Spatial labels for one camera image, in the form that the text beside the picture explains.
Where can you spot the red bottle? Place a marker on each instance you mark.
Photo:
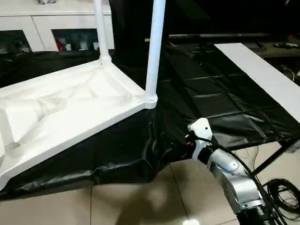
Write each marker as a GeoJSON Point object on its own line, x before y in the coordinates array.
{"type": "Point", "coordinates": [62, 43]}

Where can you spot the white plastic table top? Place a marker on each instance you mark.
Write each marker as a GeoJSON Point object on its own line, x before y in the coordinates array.
{"type": "Point", "coordinates": [70, 93]}

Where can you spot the white printed jar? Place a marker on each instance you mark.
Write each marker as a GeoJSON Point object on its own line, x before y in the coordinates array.
{"type": "Point", "coordinates": [84, 44]}

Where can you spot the white candle cup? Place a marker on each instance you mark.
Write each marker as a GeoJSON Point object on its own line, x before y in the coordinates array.
{"type": "Point", "coordinates": [95, 45]}

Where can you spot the small white cup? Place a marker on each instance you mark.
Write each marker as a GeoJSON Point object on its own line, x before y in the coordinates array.
{"type": "Point", "coordinates": [68, 46]}

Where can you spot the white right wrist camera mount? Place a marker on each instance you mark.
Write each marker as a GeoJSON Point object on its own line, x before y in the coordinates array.
{"type": "Point", "coordinates": [201, 127]}

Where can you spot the black metal stand bar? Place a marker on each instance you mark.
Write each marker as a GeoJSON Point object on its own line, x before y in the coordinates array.
{"type": "Point", "coordinates": [274, 157]}

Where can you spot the black metal rail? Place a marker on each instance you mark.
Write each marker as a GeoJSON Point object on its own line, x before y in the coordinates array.
{"type": "Point", "coordinates": [222, 35]}

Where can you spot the white sideboard cabinet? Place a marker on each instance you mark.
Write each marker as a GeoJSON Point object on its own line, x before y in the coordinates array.
{"type": "Point", "coordinates": [47, 21]}

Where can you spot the black white patterned figurine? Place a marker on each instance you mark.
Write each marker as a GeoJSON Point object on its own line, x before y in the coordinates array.
{"type": "Point", "coordinates": [23, 47]}

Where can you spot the black remote control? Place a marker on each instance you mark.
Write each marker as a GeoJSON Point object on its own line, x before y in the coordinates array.
{"type": "Point", "coordinates": [284, 44]}

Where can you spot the grey patterned object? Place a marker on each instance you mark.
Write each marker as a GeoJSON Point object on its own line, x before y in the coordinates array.
{"type": "Point", "coordinates": [47, 2]}

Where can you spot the small yellow label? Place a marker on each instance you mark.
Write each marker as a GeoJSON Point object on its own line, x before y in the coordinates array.
{"type": "Point", "coordinates": [147, 39]}

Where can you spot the black mat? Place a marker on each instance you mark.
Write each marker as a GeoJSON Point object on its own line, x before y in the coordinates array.
{"type": "Point", "coordinates": [211, 93]}

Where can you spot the white flat board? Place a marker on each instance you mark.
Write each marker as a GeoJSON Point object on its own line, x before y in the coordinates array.
{"type": "Point", "coordinates": [257, 70]}

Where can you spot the white plastic table leg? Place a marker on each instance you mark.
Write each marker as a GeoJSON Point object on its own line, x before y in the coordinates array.
{"type": "Point", "coordinates": [154, 47]}
{"type": "Point", "coordinates": [103, 30]}

